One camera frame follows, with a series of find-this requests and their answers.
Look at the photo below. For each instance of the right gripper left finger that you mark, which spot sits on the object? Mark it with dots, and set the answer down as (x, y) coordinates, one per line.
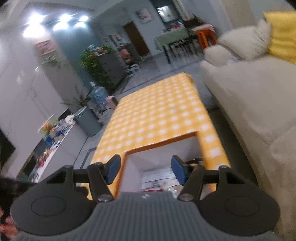
(100, 176)

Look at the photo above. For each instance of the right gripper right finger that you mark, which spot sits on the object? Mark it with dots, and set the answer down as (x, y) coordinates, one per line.
(190, 177)

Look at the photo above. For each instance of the clear bag chocolate pastry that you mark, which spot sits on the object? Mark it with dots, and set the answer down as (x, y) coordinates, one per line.
(169, 184)

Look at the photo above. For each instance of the person left hand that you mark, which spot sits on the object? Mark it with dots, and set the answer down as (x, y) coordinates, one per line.
(8, 228)

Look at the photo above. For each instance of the orange white storage box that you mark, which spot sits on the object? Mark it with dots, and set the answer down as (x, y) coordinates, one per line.
(197, 144)

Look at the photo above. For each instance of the white tv cabinet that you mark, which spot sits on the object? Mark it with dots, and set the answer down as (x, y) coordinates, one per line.
(65, 153)

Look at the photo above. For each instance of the grey trash bin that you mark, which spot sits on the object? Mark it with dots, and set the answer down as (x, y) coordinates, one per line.
(87, 120)

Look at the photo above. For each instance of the stuffed toy calendar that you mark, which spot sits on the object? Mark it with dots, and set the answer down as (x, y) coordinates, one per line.
(47, 130)

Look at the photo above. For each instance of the yellow checkered tablecloth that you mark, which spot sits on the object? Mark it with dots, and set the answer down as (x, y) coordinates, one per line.
(167, 110)

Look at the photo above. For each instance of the pink small heater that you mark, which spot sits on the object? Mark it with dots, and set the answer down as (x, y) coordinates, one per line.
(112, 102)

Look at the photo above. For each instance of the long-leaf potted plant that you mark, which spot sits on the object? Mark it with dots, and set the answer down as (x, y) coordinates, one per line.
(78, 101)

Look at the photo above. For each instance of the blue water jug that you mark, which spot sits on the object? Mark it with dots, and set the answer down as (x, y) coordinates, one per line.
(98, 94)

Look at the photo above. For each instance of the beige sofa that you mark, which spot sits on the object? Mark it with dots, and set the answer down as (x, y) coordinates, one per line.
(258, 100)

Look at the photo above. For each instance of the dark grey drawer cabinet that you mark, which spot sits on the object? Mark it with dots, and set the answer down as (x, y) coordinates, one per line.
(113, 67)

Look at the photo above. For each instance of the green leafy potted plant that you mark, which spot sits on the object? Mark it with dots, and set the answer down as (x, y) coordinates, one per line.
(90, 62)

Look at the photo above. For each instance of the brown wooden door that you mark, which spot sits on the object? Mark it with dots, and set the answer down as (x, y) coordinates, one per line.
(136, 39)

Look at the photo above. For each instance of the dining table green cloth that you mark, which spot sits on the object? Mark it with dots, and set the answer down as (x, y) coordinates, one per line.
(181, 36)

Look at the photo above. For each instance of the orange stool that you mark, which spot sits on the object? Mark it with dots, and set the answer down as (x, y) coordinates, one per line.
(206, 38)

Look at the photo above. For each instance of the beige cushion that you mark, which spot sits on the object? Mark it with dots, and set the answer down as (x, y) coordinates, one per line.
(250, 42)

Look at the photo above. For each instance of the yellow cushion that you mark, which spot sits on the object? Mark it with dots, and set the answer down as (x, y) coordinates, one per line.
(283, 40)

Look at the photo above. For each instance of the framed wall picture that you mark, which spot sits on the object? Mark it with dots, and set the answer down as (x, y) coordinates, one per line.
(45, 47)

